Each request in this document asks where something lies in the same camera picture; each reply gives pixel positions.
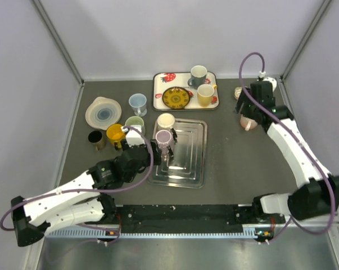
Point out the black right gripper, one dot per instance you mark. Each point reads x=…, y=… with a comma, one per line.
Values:
x=243, y=98

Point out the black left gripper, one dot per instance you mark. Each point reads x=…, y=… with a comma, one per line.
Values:
x=157, y=158

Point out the lilac purple mug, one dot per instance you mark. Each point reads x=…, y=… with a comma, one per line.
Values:
x=166, y=142

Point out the yellow mug black handle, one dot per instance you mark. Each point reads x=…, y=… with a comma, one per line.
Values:
x=115, y=135

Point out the light green mug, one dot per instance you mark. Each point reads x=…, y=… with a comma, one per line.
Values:
x=136, y=121

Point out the pink mug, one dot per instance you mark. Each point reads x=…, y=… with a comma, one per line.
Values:
x=247, y=124

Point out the dark brown red mug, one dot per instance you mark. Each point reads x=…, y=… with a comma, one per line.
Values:
x=97, y=139

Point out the cream white mug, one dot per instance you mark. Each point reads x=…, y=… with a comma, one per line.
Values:
x=165, y=121

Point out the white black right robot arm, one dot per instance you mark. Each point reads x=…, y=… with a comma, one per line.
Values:
x=317, y=188

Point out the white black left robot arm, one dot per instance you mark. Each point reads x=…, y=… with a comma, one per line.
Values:
x=79, y=200

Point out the pale yellow mug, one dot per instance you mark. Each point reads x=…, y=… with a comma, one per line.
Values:
x=205, y=94

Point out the grey green mug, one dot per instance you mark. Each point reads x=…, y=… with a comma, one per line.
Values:
x=198, y=76

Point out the small flower patterned bowl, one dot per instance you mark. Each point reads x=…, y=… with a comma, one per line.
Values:
x=237, y=92

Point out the silver metal tray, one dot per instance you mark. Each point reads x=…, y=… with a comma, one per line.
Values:
x=186, y=168

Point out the light blue glass cup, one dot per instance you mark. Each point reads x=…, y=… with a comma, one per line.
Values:
x=138, y=102

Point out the white plate blue rings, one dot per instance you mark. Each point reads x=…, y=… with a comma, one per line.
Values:
x=103, y=112

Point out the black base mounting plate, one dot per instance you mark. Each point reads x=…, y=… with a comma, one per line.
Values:
x=185, y=218

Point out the yellow patterned black plate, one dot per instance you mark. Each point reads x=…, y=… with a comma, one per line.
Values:
x=176, y=98

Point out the strawberry pattern white tray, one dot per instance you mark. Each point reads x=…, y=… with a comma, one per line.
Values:
x=164, y=81

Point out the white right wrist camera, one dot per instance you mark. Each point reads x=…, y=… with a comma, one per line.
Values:
x=263, y=77

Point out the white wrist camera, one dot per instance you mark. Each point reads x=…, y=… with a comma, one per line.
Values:
x=132, y=137
x=263, y=77

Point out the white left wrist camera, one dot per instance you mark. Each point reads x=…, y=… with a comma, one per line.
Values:
x=132, y=137

